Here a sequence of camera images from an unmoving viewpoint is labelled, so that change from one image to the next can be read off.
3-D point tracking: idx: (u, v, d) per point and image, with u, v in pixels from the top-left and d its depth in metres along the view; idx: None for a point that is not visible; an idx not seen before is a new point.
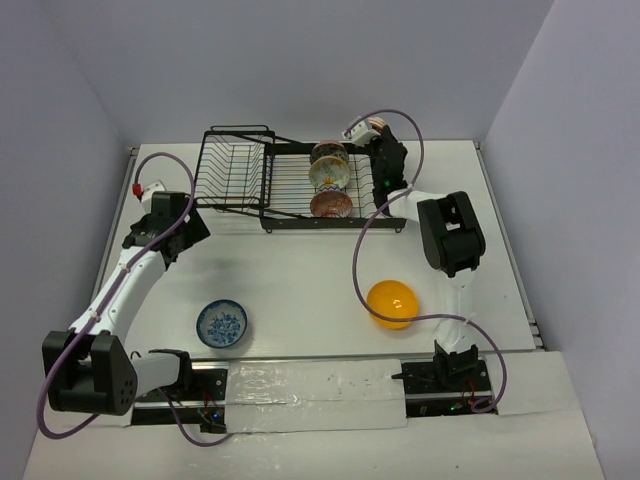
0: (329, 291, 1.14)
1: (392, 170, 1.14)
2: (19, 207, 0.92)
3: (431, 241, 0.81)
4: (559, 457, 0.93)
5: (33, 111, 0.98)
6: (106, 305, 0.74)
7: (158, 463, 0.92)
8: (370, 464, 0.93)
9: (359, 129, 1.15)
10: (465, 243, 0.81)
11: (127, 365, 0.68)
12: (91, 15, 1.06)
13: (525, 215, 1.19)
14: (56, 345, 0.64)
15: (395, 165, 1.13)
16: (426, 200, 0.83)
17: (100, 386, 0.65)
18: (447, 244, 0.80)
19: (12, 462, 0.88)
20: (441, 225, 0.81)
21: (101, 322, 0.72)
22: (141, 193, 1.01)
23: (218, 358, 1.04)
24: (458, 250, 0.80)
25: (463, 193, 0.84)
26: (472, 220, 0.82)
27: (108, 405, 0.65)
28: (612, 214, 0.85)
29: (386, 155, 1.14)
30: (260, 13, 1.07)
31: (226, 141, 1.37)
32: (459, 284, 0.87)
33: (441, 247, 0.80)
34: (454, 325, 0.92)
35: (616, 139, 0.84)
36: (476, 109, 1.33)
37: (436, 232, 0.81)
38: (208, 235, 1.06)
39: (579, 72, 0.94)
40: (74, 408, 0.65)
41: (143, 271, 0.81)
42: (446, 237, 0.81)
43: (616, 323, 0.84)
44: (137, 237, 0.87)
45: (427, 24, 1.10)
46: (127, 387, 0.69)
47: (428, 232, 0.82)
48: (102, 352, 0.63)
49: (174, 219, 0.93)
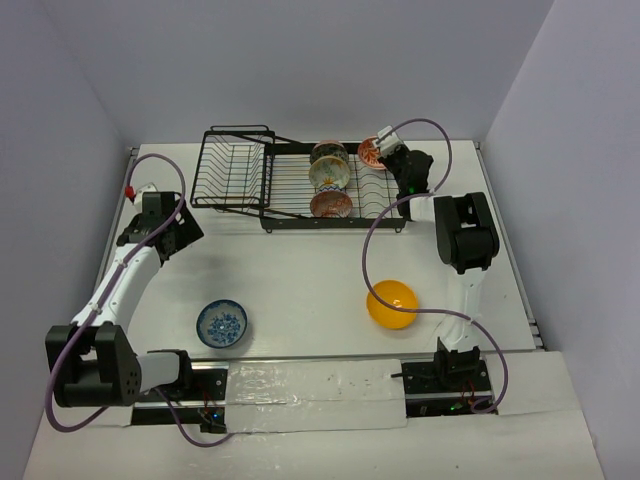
0: (330, 291, 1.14)
1: (417, 177, 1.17)
2: (19, 206, 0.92)
3: (444, 235, 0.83)
4: (560, 457, 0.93)
5: (33, 110, 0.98)
6: (106, 298, 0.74)
7: (159, 463, 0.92)
8: (370, 464, 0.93)
9: (391, 139, 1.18)
10: (477, 239, 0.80)
11: (130, 356, 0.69)
12: (90, 15, 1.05)
13: (525, 214, 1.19)
14: (59, 339, 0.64)
15: (421, 171, 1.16)
16: (443, 197, 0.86)
17: (105, 377, 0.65)
18: (459, 238, 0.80)
19: (13, 462, 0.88)
20: (455, 221, 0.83)
21: (102, 314, 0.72)
22: (134, 194, 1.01)
23: (218, 358, 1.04)
24: (469, 246, 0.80)
25: (481, 193, 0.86)
26: (487, 218, 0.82)
27: (115, 397, 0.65)
28: (613, 213, 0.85)
29: (412, 161, 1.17)
30: (259, 13, 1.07)
31: (226, 141, 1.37)
32: (467, 283, 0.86)
33: (453, 241, 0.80)
34: (458, 326, 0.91)
35: (616, 139, 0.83)
36: (476, 109, 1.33)
37: (448, 226, 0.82)
38: (202, 234, 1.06)
39: (579, 71, 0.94)
40: (80, 403, 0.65)
41: (140, 266, 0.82)
42: (458, 231, 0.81)
43: (617, 324, 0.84)
44: (131, 235, 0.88)
45: (426, 24, 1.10)
46: (132, 379, 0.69)
47: (442, 227, 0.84)
48: (106, 342, 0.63)
49: (165, 217, 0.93)
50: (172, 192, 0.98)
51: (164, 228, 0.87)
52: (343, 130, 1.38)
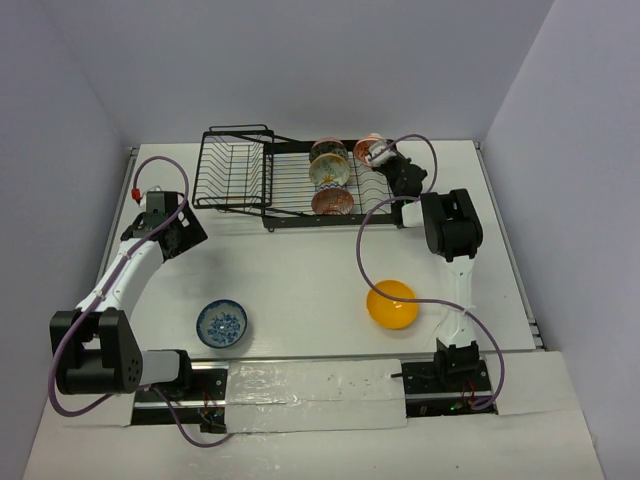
0: (330, 292, 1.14)
1: (413, 191, 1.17)
2: (19, 207, 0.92)
3: (432, 227, 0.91)
4: (560, 457, 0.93)
5: (32, 110, 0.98)
6: (110, 285, 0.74)
7: (159, 463, 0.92)
8: (370, 464, 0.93)
9: (380, 151, 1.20)
10: (462, 230, 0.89)
11: (132, 343, 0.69)
12: (90, 14, 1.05)
13: (524, 214, 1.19)
14: (62, 323, 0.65)
15: (415, 184, 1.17)
16: (430, 194, 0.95)
17: (108, 363, 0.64)
18: (445, 228, 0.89)
19: (12, 462, 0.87)
20: (441, 214, 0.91)
21: (106, 301, 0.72)
22: (140, 196, 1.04)
23: (218, 358, 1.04)
24: (455, 236, 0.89)
25: (464, 190, 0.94)
26: (469, 211, 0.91)
27: (116, 382, 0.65)
28: (612, 213, 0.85)
29: (406, 175, 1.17)
30: (260, 13, 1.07)
31: (226, 140, 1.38)
32: (457, 271, 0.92)
33: (440, 231, 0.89)
34: (453, 316, 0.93)
35: (616, 140, 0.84)
36: (476, 110, 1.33)
37: (436, 219, 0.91)
38: (206, 237, 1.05)
39: (579, 73, 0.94)
40: (82, 389, 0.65)
41: (144, 258, 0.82)
42: (444, 223, 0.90)
43: (616, 324, 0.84)
44: (135, 231, 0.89)
45: (426, 24, 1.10)
46: (133, 367, 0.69)
47: (430, 220, 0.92)
48: (109, 326, 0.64)
49: (168, 216, 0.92)
50: (177, 192, 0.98)
51: (166, 225, 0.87)
52: (344, 130, 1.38)
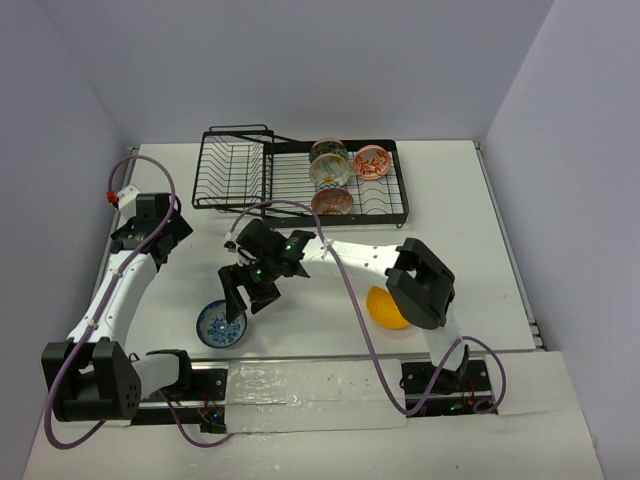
0: (329, 293, 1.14)
1: (262, 238, 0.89)
2: (19, 207, 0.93)
3: (414, 307, 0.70)
4: (560, 457, 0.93)
5: (32, 111, 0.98)
6: (102, 312, 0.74)
7: (159, 463, 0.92)
8: (370, 464, 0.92)
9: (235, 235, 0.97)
10: (443, 293, 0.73)
11: (130, 370, 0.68)
12: (90, 15, 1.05)
13: (524, 214, 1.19)
14: (55, 357, 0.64)
15: (257, 235, 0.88)
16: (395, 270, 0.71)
17: (105, 393, 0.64)
18: (436, 304, 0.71)
19: (12, 462, 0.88)
20: (418, 286, 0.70)
21: (99, 330, 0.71)
22: (117, 200, 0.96)
23: (216, 358, 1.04)
24: (443, 305, 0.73)
25: (410, 239, 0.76)
26: (435, 263, 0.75)
27: (115, 411, 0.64)
28: (612, 214, 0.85)
29: (250, 243, 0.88)
30: (260, 14, 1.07)
31: (226, 140, 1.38)
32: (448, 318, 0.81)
33: (434, 312, 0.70)
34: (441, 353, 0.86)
35: (615, 141, 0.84)
36: (477, 109, 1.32)
37: (422, 301, 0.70)
38: (192, 231, 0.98)
39: (579, 72, 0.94)
40: (82, 418, 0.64)
41: (134, 276, 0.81)
42: (429, 299, 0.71)
43: (617, 325, 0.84)
44: (125, 241, 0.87)
45: (425, 23, 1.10)
46: (132, 392, 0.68)
47: (411, 304, 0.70)
48: (104, 359, 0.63)
49: (159, 220, 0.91)
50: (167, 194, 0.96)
51: (158, 233, 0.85)
52: (344, 129, 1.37)
